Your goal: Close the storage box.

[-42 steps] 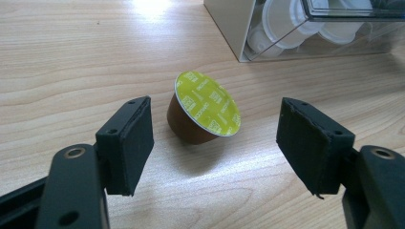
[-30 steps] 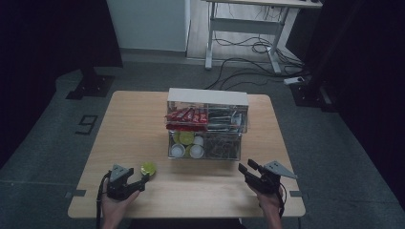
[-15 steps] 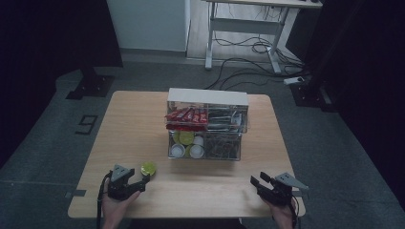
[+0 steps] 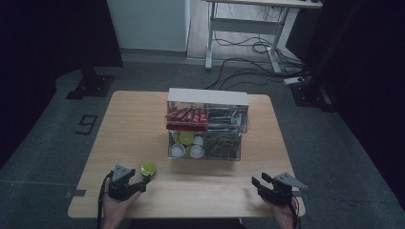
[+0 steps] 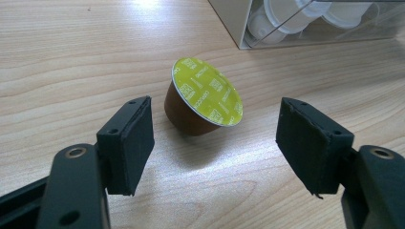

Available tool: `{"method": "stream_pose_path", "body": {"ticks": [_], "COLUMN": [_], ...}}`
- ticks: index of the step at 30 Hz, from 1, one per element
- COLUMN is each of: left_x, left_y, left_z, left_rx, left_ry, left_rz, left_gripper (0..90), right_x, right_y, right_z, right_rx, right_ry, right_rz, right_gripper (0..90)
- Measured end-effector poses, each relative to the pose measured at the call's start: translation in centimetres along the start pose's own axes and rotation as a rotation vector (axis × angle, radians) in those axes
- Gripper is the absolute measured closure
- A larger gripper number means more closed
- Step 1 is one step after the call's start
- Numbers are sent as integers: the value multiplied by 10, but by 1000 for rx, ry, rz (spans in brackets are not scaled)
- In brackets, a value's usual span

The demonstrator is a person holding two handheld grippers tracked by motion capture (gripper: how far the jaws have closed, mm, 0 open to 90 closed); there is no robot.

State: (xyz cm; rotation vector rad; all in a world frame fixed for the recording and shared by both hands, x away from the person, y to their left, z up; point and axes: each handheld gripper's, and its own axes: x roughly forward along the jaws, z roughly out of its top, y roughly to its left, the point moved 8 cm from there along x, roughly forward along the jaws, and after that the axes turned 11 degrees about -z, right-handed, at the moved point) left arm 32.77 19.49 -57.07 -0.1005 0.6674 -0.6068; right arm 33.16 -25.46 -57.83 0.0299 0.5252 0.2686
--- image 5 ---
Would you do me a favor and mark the white coffee capsule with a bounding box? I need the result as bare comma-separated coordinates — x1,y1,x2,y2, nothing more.
263,0,319,35
245,7,288,45
321,1,373,30
294,0,332,19

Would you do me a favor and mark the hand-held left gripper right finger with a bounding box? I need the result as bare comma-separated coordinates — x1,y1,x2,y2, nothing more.
275,96,355,199

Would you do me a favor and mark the brown capsule with green lid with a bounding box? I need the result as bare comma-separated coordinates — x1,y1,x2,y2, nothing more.
163,56,245,137

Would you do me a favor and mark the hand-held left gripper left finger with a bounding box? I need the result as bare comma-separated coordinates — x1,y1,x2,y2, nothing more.
96,95,156,197

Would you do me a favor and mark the clear plastic capsule box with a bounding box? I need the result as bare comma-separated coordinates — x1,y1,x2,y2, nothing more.
207,0,405,51

